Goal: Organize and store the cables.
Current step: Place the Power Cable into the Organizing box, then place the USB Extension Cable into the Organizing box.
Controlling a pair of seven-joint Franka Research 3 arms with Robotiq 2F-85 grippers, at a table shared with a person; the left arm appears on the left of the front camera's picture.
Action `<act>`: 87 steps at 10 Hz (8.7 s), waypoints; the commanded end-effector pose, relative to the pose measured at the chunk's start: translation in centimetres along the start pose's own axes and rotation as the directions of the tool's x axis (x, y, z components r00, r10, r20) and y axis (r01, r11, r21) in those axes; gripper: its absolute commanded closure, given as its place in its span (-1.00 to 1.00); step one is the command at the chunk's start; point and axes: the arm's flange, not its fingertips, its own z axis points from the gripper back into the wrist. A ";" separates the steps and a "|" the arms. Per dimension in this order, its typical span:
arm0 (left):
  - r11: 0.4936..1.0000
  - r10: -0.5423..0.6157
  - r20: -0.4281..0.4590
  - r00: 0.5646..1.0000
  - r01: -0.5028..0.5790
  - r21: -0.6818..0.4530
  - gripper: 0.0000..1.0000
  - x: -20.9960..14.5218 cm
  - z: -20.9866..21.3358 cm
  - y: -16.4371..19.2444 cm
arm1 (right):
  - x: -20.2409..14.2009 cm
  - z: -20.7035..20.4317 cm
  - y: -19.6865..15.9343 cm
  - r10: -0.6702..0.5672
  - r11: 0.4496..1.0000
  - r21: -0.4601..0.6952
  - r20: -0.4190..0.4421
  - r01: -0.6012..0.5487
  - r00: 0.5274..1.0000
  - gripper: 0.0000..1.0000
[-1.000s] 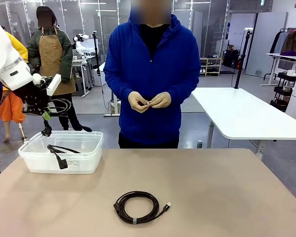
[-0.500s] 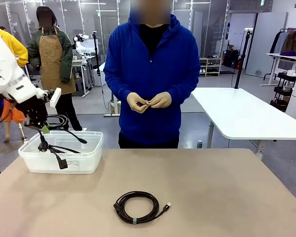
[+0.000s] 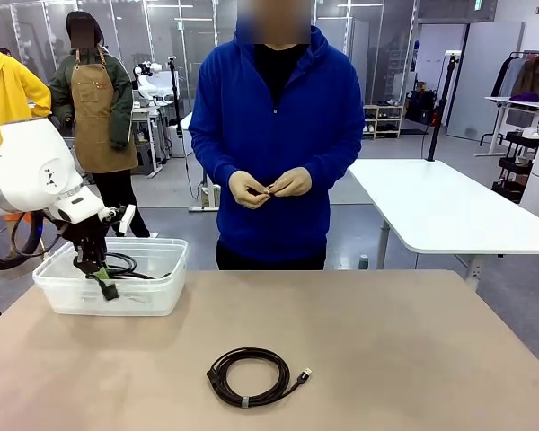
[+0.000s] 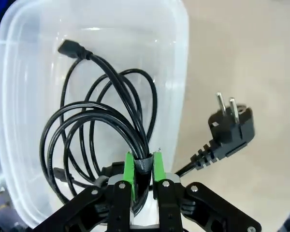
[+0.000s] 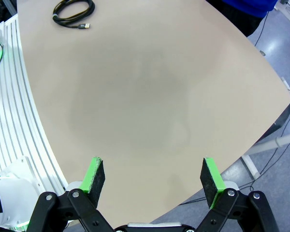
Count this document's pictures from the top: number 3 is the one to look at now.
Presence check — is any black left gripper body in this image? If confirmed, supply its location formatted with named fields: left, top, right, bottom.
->
left=65, top=219, right=108, bottom=266

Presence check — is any black power cable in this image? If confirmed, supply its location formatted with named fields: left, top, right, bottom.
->
left=84, top=252, right=140, bottom=302
left=116, top=264, right=174, bottom=282

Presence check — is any black USB cable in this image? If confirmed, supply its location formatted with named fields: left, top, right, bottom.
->
left=205, top=346, right=314, bottom=410

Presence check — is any person's left forearm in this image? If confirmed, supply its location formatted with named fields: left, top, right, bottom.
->
left=305, top=134, right=365, bottom=194

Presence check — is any person's right forearm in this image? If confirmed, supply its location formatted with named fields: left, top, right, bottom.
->
left=189, top=129, right=242, bottom=198

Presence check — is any person's right hand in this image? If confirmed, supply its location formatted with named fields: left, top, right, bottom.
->
left=227, top=169, right=273, bottom=210

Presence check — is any person's left hand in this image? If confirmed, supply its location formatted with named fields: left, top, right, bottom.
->
left=267, top=166, right=313, bottom=198

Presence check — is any clear plastic storage container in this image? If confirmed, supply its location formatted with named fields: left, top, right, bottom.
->
left=32, top=237, right=190, bottom=318

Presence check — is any person in brown apron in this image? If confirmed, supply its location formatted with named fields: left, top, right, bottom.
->
left=48, top=11, right=152, bottom=239

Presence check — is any white background workbench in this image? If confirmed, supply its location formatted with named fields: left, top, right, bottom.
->
left=129, top=96, right=181, bottom=179

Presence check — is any figure in yellow hoodie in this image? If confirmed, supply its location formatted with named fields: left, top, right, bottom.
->
left=0, top=13, right=53, bottom=158

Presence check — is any person in blue hoodie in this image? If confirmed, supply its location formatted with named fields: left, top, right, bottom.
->
left=188, top=0, right=366, bottom=271

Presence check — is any wooden shoe rack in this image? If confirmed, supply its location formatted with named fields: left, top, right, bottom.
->
left=362, top=103, right=405, bottom=139

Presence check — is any large white table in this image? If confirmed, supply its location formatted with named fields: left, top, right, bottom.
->
left=346, top=158, right=539, bottom=282

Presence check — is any black luggage pile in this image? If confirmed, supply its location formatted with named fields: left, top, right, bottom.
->
left=406, top=89, right=437, bottom=125

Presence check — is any black tripod pole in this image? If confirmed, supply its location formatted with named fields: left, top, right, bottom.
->
left=425, top=51, right=460, bottom=163

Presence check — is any black trolley cart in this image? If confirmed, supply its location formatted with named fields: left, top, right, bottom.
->
left=491, top=130, right=539, bottom=203

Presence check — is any white desk with legs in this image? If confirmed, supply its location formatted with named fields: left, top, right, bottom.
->
left=473, top=95, right=539, bottom=158

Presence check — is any clothes rack with coats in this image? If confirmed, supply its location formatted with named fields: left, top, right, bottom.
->
left=489, top=49, right=539, bottom=107

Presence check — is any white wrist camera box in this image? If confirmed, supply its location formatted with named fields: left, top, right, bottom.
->
left=115, top=204, right=137, bottom=234

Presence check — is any black camera stand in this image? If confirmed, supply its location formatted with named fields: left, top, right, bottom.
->
left=166, top=56, right=185, bottom=158

